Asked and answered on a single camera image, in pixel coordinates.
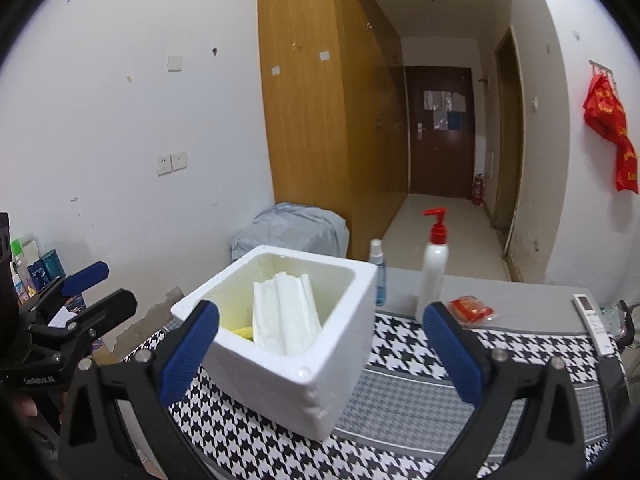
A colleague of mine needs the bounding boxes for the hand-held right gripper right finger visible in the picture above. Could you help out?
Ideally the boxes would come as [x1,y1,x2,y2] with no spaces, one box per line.
[422,301,586,480]

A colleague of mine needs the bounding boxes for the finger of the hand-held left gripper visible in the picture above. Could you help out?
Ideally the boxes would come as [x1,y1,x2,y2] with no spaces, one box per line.
[27,288,138,356]
[30,261,110,313]

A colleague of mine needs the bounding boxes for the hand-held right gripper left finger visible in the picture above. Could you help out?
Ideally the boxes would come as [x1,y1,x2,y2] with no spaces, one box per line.
[57,300,221,480]

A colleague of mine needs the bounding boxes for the white foam box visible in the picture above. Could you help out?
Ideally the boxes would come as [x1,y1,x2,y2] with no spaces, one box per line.
[171,245,378,442]

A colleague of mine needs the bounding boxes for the person's left hand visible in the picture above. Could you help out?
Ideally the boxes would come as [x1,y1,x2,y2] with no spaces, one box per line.
[7,391,40,423]

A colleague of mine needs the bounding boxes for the teal bottle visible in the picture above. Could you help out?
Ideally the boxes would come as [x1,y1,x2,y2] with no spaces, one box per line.
[40,250,66,281]

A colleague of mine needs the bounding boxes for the red snack packet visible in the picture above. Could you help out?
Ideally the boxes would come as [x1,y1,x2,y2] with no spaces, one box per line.
[446,296,498,328]

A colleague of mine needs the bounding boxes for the houndstooth table mat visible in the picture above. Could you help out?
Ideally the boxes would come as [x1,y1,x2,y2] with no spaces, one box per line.
[122,307,626,480]

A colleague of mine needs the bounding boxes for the green cap bottle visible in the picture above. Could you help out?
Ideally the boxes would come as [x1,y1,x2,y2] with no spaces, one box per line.
[11,239,28,286]

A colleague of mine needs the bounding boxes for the white pump lotion bottle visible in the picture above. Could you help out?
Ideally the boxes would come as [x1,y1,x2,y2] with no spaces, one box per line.
[415,208,451,322]

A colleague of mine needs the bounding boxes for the blue spray bottle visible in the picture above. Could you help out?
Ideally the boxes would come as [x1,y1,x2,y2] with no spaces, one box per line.
[369,239,387,307]

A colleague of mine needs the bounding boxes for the white remote control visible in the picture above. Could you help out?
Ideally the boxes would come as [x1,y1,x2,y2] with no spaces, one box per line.
[572,293,613,357]

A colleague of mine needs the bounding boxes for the grey-blue covered bundle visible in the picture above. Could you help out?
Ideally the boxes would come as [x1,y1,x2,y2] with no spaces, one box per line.
[230,202,350,263]

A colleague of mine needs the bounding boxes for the clear plastic bag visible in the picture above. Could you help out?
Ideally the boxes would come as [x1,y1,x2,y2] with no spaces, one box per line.
[600,302,623,333]

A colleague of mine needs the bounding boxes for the black smartphone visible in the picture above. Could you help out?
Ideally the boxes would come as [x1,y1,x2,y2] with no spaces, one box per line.
[597,352,630,433]

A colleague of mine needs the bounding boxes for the black curved bar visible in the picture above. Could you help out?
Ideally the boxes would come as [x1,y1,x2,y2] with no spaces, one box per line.
[612,300,637,348]

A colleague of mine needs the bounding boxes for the dark brown entry door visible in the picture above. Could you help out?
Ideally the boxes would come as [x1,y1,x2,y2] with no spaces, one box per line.
[404,65,475,197]

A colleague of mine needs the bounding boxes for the wooden wardrobe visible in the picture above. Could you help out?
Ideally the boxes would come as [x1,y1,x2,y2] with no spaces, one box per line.
[256,0,408,261]

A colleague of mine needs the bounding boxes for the white paper notices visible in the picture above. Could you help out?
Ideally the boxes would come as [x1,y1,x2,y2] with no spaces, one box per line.
[424,90,467,130]

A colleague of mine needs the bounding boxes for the narrow red plastic bag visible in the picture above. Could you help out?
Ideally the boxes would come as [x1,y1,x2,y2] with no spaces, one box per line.
[615,135,640,193]

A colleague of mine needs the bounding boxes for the wide red plastic bag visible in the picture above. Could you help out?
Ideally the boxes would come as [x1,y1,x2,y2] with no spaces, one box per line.
[582,74,628,143]

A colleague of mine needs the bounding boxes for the wooden side door frame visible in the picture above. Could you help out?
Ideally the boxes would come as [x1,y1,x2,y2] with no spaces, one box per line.
[494,25,526,261]

